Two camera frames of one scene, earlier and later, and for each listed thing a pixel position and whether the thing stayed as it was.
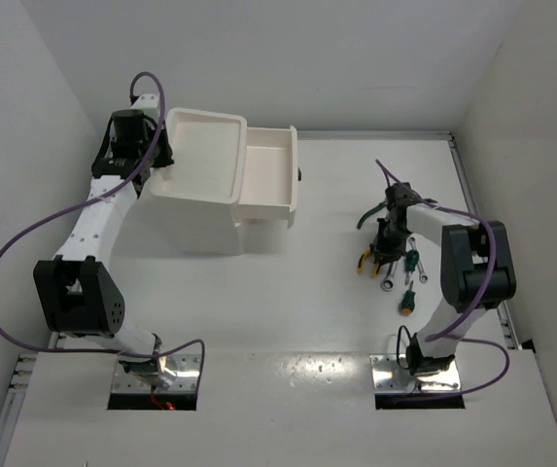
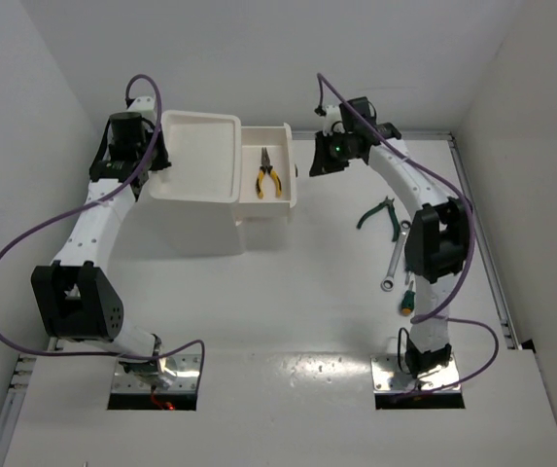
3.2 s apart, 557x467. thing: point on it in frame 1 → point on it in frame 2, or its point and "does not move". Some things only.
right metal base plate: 388,377 does not move
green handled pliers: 380,205 does not move
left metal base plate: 185,367 does not move
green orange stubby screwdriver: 408,302 does not move
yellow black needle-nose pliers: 365,255 → 266,166
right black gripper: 384,253 → 324,163
